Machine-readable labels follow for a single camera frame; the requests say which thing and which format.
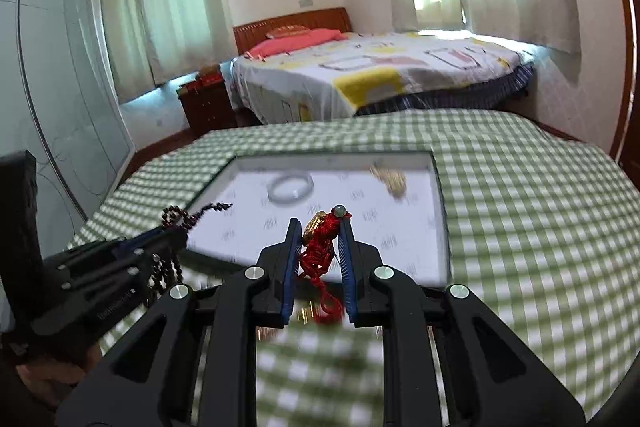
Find dark wooden bead bracelet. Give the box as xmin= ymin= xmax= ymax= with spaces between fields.
xmin=144 ymin=200 xmax=234 ymax=308

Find rose gold chain necklace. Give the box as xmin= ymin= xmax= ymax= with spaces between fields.
xmin=255 ymin=300 xmax=321 ymax=343

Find white jade bangle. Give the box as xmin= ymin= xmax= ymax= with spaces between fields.
xmin=267 ymin=171 xmax=314 ymax=206

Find red cord gold charm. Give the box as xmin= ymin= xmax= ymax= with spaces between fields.
xmin=298 ymin=205 xmax=350 ymax=325

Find pearl necklace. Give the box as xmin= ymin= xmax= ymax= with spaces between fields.
xmin=369 ymin=160 xmax=409 ymax=200

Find green jewelry box tray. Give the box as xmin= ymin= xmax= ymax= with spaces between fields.
xmin=188 ymin=150 xmax=450 ymax=287

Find left hand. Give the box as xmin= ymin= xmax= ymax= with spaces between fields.
xmin=15 ymin=343 xmax=103 ymax=407

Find dark wooden nightstand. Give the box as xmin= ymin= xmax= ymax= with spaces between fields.
xmin=177 ymin=82 xmax=238 ymax=138

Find green checkered tablecloth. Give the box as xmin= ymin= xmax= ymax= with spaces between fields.
xmin=74 ymin=109 xmax=639 ymax=416

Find red box on nightstand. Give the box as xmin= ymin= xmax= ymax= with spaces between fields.
xmin=183 ymin=64 xmax=224 ymax=91

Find sliding wardrobe door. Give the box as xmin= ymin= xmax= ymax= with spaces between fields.
xmin=1 ymin=0 xmax=131 ymax=256

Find wooden headboard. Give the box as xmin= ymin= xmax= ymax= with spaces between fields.
xmin=232 ymin=5 xmax=354 ymax=56

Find left white curtain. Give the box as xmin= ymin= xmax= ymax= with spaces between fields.
xmin=100 ymin=0 xmax=232 ymax=104

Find pink pillow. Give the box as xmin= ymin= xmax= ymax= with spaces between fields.
xmin=244 ymin=28 xmax=348 ymax=60

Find patterned red cushion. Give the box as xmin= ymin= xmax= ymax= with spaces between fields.
xmin=266 ymin=25 xmax=310 ymax=40

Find bed with patterned sheet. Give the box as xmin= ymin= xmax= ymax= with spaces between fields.
xmin=221 ymin=32 xmax=535 ymax=124

